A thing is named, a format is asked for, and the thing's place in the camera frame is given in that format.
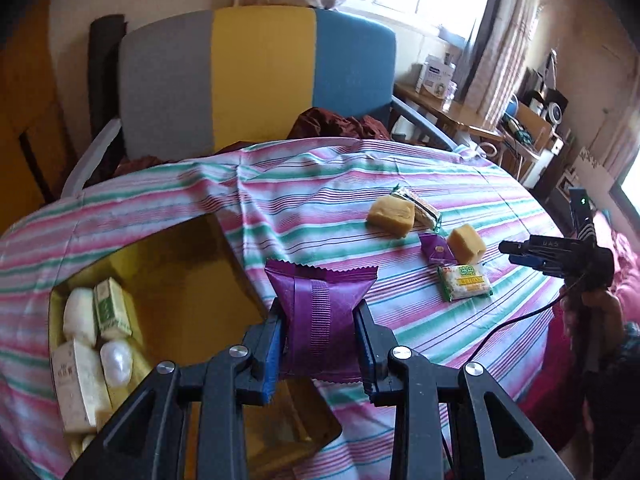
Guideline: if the purple snack packet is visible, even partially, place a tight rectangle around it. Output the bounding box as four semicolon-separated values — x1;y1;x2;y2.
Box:
265;260;378;384
419;232;457;266

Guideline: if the Weidan cracker packet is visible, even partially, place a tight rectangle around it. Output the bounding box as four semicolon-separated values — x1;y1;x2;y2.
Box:
437;264;492;302

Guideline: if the dark striped cracker packet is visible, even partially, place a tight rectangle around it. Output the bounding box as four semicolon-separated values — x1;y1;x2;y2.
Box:
390;184;442;231

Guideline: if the tan sponge cake block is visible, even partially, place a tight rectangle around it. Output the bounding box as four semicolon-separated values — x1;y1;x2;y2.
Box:
367;195;416;238

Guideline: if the small white ball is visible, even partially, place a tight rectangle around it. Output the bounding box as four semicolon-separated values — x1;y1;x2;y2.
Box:
100;339;134;388

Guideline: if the small green essential oil box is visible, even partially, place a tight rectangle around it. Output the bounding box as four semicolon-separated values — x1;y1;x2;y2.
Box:
93;278;132;340

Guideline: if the white towel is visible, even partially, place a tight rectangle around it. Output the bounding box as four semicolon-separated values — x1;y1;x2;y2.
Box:
63;287;98;348

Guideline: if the cream ointment box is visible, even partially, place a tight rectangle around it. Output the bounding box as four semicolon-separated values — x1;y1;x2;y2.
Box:
52;339;113;434

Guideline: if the person's right hand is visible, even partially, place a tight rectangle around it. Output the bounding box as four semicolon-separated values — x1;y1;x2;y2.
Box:
561;284;626;373

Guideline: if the striped bed sheet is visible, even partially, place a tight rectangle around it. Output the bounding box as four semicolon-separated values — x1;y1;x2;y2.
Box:
1;139;560;479

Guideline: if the white shelf unit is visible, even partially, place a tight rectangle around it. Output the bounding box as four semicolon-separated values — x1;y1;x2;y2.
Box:
554;148;614;210

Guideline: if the wooden side desk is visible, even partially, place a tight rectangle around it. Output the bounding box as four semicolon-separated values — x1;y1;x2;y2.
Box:
394;82;503;144

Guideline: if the white product box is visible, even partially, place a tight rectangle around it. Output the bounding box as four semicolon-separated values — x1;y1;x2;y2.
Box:
416;55;456;100

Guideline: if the dark red cloth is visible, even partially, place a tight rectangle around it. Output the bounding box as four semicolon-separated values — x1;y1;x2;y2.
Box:
114;107;392;177

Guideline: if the grey yellow blue chair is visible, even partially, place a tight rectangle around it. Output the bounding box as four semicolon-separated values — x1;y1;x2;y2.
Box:
63;6;454;197

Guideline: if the wooden wardrobe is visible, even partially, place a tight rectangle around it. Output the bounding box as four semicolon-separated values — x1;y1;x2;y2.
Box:
1;0;77;230

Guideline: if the black rolled mat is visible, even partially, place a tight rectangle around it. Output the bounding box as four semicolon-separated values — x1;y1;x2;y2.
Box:
87;14;127;139

